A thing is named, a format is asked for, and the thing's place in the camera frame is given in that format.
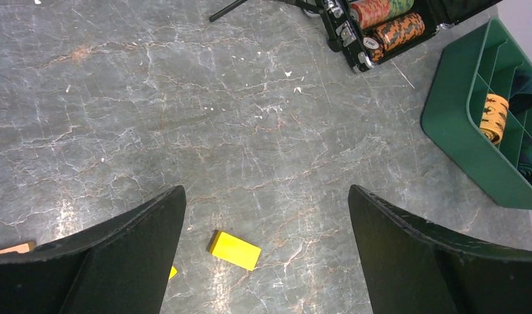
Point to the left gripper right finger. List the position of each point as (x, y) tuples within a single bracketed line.
[(412, 265)]

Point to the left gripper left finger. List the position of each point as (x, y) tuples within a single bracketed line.
[(121, 265)]

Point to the green navy striped tie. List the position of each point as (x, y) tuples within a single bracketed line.
[(525, 159)]

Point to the small yellow cube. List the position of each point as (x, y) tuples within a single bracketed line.
[(173, 272)]

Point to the orange wooden block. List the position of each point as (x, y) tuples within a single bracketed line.
[(20, 248)]

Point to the yellow rectangular block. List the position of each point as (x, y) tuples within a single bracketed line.
[(234, 250)]

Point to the rolled navy tie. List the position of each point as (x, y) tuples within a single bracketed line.
[(521, 92)]

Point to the green compartment tray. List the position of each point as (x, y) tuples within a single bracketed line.
[(483, 62)]

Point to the black open carrying case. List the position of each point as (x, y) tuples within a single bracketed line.
[(369, 33)]

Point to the black small tripod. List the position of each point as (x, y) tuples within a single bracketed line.
[(317, 8)]

